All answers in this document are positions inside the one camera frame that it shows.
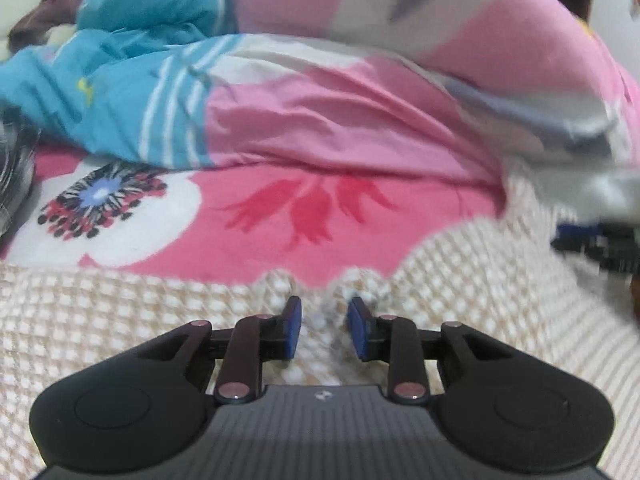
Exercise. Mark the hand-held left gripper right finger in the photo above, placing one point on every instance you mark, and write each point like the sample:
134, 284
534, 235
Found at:
356, 330

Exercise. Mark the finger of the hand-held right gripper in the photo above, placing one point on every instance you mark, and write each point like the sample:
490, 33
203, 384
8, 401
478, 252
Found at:
600, 247

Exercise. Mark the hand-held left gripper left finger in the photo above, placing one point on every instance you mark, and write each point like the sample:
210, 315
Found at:
295, 330

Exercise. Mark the beige checked knit cardigan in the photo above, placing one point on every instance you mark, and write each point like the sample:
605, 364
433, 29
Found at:
150, 320

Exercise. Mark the pink floral duvet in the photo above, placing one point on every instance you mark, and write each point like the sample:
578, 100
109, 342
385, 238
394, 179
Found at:
400, 60

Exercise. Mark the teal patterned quilt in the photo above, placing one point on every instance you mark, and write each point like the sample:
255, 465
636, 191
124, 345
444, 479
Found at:
125, 85

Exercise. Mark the black white plaid shirt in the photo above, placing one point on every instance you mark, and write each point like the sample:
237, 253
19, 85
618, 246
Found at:
12, 170

